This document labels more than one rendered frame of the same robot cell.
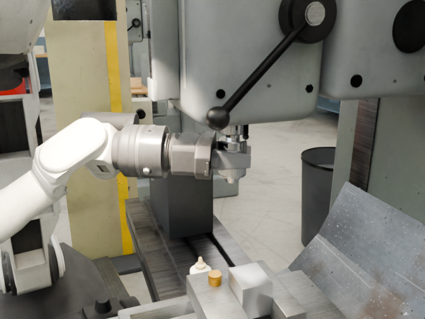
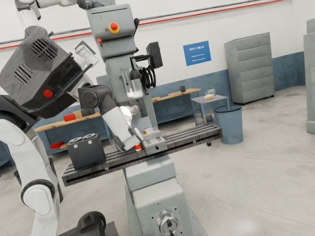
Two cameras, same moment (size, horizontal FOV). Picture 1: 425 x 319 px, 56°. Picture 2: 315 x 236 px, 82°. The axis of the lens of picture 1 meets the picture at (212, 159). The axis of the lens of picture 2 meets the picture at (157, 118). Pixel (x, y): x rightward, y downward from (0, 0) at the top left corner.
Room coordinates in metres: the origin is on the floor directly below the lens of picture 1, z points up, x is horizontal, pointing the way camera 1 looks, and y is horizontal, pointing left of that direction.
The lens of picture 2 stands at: (0.23, 1.31, 1.42)
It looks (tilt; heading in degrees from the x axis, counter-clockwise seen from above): 12 degrees down; 279
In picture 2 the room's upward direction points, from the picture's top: 13 degrees counter-clockwise
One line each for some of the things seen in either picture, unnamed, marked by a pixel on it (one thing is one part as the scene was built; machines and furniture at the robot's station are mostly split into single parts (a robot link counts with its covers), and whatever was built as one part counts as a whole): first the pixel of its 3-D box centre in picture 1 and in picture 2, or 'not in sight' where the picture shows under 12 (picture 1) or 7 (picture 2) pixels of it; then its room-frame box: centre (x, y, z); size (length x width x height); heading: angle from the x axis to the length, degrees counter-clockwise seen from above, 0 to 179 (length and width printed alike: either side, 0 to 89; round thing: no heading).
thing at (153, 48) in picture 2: not in sight; (154, 56); (0.40, -0.43, 1.62); 0.20 x 0.09 x 0.21; 110
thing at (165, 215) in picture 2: not in sight; (167, 221); (0.45, 0.44, 0.62); 0.16 x 0.12 x 0.12; 110
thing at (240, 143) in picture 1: (232, 141); not in sight; (0.62, -0.03, 1.26); 0.05 x 0.05 x 0.01
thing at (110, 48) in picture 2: not in sight; (117, 51); (0.63, -0.07, 1.68); 0.34 x 0.24 x 0.10; 110
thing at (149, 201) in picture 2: not in sight; (156, 202); (0.61, -0.01, 0.42); 0.81 x 0.32 x 0.60; 110
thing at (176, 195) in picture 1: (178, 185); (86, 149); (1.01, 0.09, 1.02); 0.22 x 0.12 x 0.20; 21
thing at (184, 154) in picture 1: (177, 154); (128, 111); (0.62, 0.06, 1.24); 0.13 x 0.12 x 0.10; 175
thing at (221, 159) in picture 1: (231, 161); not in sight; (0.59, -0.03, 1.24); 0.06 x 0.02 x 0.03; 85
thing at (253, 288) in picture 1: (249, 290); (148, 131); (0.54, -0.06, 1.03); 0.06 x 0.05 x 0.06; 19
